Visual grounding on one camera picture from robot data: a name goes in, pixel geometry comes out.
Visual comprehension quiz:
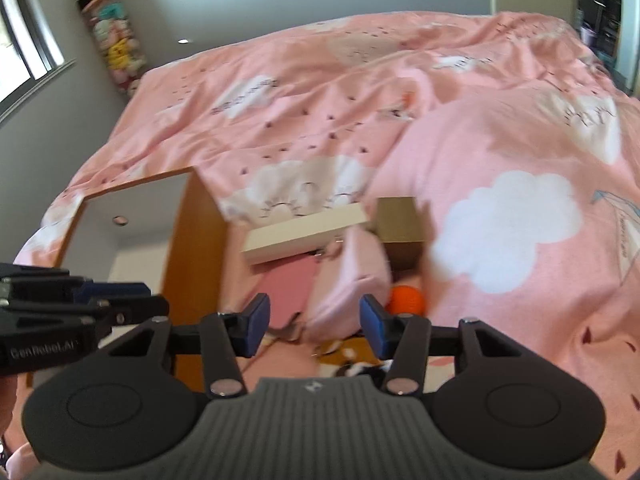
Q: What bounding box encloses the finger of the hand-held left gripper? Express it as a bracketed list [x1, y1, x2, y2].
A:
[0, 295, 171, 332]
[0, 262, 152, 307]

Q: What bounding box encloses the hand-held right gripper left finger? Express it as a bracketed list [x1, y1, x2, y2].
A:
[107, 294, 271, 400]

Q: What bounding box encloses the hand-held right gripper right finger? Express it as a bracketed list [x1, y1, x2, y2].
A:
[360, 294, 531, 396]

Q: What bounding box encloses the red panda plush toy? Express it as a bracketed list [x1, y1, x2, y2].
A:
[312, 336, 398, 380]

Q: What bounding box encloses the pink pouch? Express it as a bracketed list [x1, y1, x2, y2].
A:
[304, 226, 394, 343]

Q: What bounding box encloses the person's left forearm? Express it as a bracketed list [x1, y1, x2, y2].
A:
[0, 374, 23, 443]

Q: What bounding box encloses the orange crochet fruit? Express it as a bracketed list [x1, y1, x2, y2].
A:
[385, 285, 427, 319]

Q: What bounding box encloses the flat pink box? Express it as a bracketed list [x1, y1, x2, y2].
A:
[257, 261, 322, 328]

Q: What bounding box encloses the long white box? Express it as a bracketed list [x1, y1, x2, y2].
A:
[241, 202, 372, 267]

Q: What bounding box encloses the small brown cardboard box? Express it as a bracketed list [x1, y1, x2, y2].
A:
[375, 196, 427, 272]

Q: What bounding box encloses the pink cloud printed blanket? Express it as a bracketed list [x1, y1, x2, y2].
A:
[12, 10, 640, 480]

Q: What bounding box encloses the hanging plush toy holder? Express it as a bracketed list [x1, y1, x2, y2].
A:
[68, 0, 151, 100]

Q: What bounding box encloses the window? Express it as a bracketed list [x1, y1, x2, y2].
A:
[0, 0, 78, 123]

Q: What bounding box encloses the dark shelf unit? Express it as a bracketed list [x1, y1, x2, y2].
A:
[574, 0, 640, 97]

